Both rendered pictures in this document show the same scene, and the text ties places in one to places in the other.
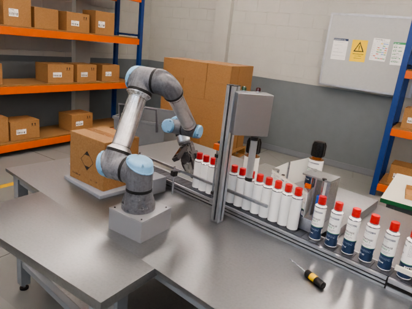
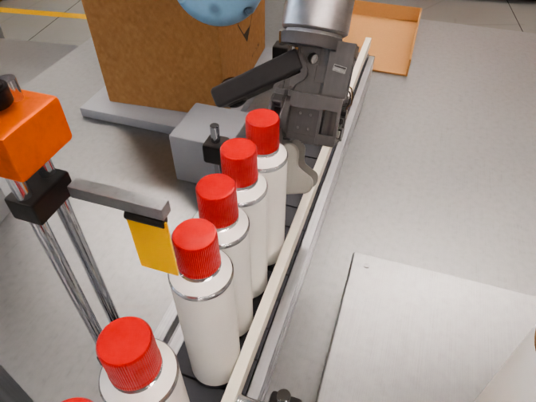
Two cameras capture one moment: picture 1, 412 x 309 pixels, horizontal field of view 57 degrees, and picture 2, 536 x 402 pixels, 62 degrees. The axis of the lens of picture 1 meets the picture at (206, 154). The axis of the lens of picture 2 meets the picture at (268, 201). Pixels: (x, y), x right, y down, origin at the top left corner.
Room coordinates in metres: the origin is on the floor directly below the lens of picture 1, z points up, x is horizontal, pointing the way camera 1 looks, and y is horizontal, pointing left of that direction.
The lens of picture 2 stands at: (1.88, -0.31, 1.33)
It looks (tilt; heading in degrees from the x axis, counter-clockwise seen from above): 44 degrees down; 69
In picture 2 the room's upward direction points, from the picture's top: straight up
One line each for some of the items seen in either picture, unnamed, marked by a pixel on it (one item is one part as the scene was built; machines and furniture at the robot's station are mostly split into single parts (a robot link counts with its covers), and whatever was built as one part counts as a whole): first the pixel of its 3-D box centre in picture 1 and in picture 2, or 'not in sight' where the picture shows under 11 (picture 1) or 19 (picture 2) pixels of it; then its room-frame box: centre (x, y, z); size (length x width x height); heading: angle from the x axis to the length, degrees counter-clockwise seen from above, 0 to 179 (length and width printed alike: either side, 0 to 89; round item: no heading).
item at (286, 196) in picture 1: (285, 204); not in sight; (1.65, -0.40, 0.98); 0.05 x 0.05 x 0.20
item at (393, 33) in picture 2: not in sight; (361, 32); (2.49, 0.62, 0.85); 0.30 x 0.26 x 0.04; 50
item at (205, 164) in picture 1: (204, 173); (242, 226); (1.97, 0.00, 0.98); 0.05 x 0.05 x 0.20
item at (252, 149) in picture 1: (251, 158); not in sight; (1.68, -0.21, 1.18); 0.04 x 0.04 x 0.21
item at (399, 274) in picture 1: (409, 254); not in sight; (1.31, -0.81, 0.98); 0.05 x 0.05 x 0.20
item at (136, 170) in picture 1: (138, 171); not in sight; (1.56, 0.28, 1.10); 0.13 x 0.12 x 0.14; 67
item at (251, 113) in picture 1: (249, 113); not in sight; (1.72, -0.18, 1.38); 0.17 x 0.10 x 0.19; 105
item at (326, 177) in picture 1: (321, 175); not in sight; (1.66, -0.54, 1.14); 0.14 x 0.11 x 0.01; 50
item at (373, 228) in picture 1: (370, 238); not in sight; (1.40, -0.70, 0.98); 0.05 x 0.05 x 0.20
